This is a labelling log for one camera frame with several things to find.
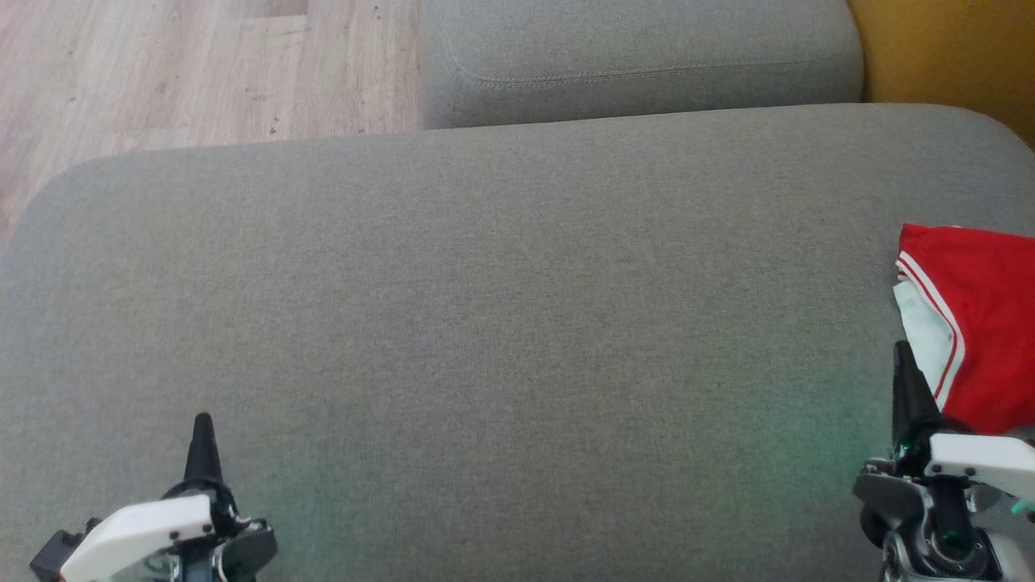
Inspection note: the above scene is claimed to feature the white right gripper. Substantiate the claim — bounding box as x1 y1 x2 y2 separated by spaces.
853 339 1035 582

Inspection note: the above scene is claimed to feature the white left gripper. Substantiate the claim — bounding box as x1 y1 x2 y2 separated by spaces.
61 412 276 582

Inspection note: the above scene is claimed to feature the red Bulls basketball jersey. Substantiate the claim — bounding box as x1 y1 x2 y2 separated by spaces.
893 224 1035 437

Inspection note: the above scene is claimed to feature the grey sofa seat cushion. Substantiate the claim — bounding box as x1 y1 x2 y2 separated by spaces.
0 103 1035 582

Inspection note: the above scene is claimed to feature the yellow upholstered object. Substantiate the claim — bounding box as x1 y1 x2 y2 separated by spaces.
845 0 1035 150

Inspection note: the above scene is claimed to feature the grey sofa back cushion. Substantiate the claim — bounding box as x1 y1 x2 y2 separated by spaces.
419 0 864 130

